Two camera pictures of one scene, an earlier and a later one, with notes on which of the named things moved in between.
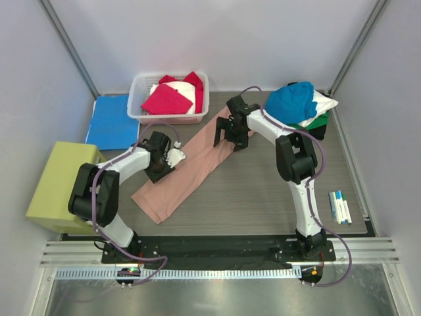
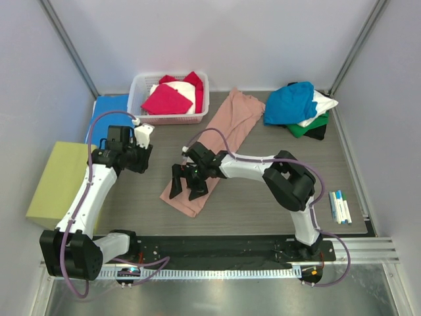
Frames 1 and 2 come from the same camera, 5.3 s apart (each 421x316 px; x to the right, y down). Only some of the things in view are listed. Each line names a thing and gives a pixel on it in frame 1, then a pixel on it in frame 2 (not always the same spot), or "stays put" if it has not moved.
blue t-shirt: x=291 y=104 stays put
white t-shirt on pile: x=323 y=104 stays put
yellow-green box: x=50 y=205 stays put
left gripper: x=156 y=177 to x=143 y=164
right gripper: x=241 y=141 to x=198 y=189
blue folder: x=110 y=126 stays put
